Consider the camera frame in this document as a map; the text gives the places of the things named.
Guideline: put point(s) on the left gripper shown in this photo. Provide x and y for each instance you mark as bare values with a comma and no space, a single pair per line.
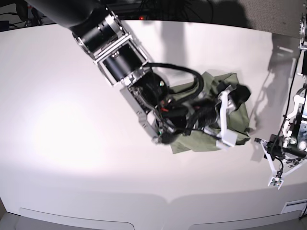
284,154

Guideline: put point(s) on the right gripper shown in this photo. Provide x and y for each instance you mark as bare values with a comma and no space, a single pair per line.
208,115

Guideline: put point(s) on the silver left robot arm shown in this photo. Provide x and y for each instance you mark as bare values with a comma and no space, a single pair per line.
295,123

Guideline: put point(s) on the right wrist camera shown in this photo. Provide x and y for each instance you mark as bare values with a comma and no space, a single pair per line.
227,139

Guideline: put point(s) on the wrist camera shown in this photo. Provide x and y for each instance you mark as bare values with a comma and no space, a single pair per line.
227,139
276,182

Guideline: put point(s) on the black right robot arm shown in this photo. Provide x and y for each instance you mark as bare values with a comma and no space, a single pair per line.
113,48

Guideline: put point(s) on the black power strip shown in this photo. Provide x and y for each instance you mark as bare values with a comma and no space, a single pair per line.
135,17

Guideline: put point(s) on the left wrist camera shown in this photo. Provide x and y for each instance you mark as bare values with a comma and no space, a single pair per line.
276,182

